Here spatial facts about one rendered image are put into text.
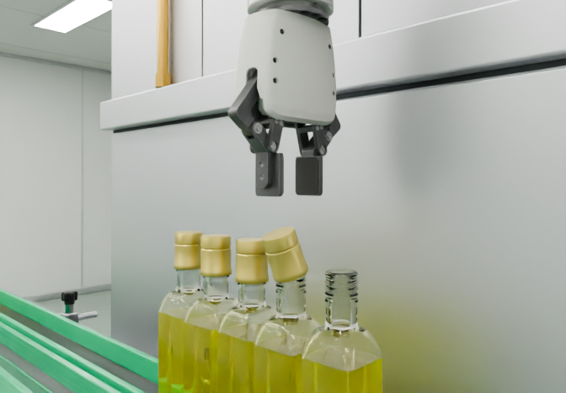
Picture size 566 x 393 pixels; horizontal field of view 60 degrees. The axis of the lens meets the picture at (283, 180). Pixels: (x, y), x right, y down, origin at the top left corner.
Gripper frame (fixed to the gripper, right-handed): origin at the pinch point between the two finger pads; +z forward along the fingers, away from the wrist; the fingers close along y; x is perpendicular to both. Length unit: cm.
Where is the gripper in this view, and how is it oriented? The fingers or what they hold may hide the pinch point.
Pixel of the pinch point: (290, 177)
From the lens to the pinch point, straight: 47.7
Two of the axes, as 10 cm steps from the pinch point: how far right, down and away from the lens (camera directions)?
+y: -7.0, -0.1, -7.1
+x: 7.1, 0.0, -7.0
